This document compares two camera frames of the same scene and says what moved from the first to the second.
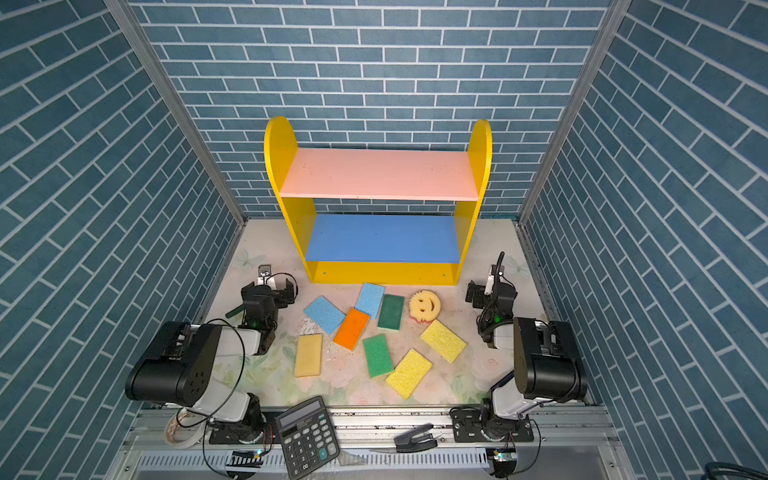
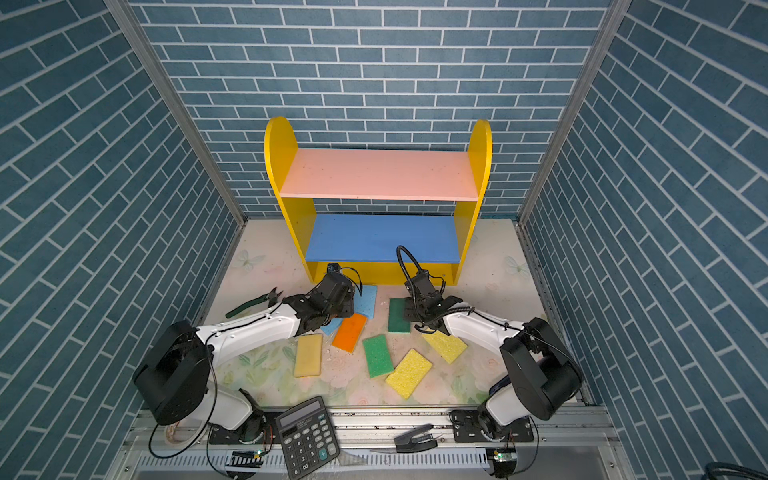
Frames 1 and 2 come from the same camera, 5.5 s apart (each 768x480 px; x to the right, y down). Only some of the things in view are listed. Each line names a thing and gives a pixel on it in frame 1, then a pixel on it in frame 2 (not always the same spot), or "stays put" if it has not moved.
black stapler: [415, 440] stays put
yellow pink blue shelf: [379, 216] stays put
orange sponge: [351, 329] stays put
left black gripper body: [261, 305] → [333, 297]
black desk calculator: [307, 437] stays put
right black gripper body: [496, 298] → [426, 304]
